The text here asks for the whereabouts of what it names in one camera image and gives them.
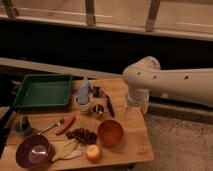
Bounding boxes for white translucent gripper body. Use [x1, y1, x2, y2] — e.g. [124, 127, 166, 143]
[126, 87, 149, 112]

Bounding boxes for black brush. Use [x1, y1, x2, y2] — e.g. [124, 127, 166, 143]
[102, 91, 115, 117]

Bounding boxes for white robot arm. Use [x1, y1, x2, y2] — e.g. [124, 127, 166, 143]
[122, 56, 213, 108]

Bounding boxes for orange bowl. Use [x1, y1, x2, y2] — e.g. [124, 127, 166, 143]
[97, 120, 124, 147]

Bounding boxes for small dark block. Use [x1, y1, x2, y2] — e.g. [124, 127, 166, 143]
[92, 87, 101, 97]

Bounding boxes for small metal cup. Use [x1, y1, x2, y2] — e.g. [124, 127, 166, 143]
[92, 104, 104, 118]

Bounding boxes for wooden cutting board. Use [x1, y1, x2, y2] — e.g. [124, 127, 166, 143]
[0, 77, 156, 171]

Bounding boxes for white cup with blue cloth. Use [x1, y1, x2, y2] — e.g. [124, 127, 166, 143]
[75, 77, 91, 114]

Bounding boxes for dark grape bunch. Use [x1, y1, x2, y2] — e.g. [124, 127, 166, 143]
[65, 127, 97, 145]

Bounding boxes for red chili pepper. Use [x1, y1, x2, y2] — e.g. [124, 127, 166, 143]
[56, 115, 75, 135]

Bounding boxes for red yellow apple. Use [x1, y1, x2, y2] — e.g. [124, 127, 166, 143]
[85, 144, 101, 163]

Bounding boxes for metal fork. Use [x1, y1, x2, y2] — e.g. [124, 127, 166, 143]
[38, 118, 65, 135]

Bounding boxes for green plastic tray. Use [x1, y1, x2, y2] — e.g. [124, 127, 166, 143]
[13, 74, 72, 110]

